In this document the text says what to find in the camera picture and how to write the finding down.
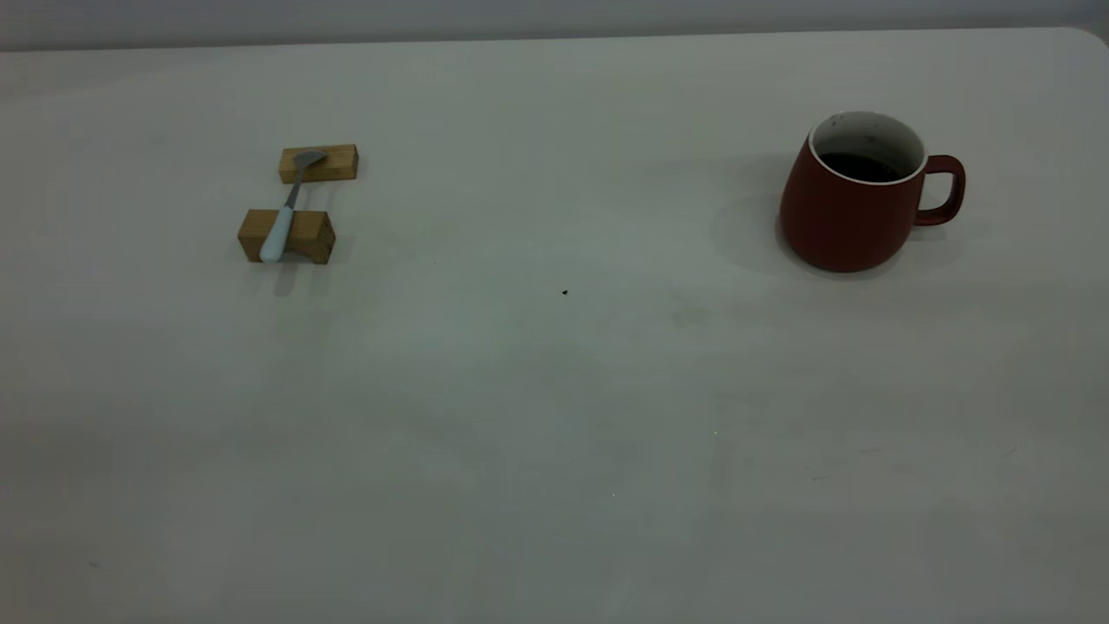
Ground grey spoon with pale handle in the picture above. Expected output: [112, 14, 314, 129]
[259, 150, 328, 264]

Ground red ceramic cup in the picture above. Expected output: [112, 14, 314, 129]
[778, 110, 967, 274]

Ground arched wooden block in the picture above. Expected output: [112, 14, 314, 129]
[237, 208, 336, 265]

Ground flat rectangular wooden block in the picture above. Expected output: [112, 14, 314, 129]
[277, 143, 360, 185]

